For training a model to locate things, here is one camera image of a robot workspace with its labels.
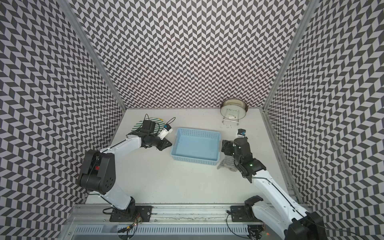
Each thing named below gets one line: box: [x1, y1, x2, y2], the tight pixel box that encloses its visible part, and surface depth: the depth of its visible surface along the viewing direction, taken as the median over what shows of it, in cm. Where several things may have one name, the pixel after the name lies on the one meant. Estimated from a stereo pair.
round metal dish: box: [220, 98, 249, 120], surface depth 102 cm
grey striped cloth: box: [217, 155, 238, 172], surface depth 88 cm
